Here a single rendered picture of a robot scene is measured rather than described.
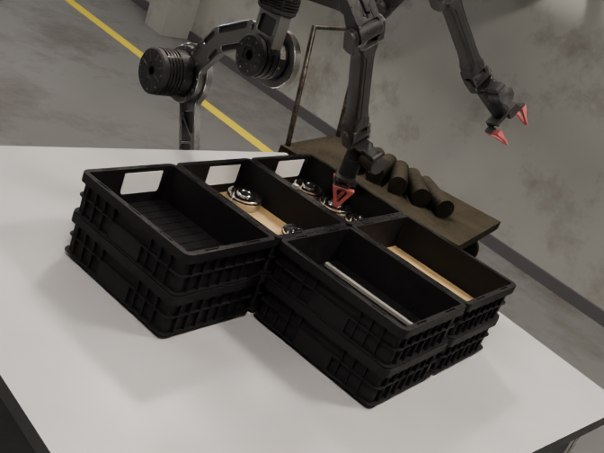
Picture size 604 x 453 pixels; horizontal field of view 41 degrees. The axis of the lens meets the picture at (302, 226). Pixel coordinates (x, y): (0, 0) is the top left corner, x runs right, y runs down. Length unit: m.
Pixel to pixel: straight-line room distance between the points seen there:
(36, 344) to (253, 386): 0.47
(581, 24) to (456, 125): 1.02
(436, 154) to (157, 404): 4.09
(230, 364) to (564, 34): 3.69
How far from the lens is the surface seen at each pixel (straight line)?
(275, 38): 2.66
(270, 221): 2.27
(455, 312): 1.97
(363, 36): 2.07
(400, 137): 5.72
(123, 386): 1.70
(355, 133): 2.32
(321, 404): 1.85
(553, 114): 5.09
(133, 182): 2.09
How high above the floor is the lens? 1.73
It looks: 23 degrees down
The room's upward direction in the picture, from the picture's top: 21 degrees clockwise
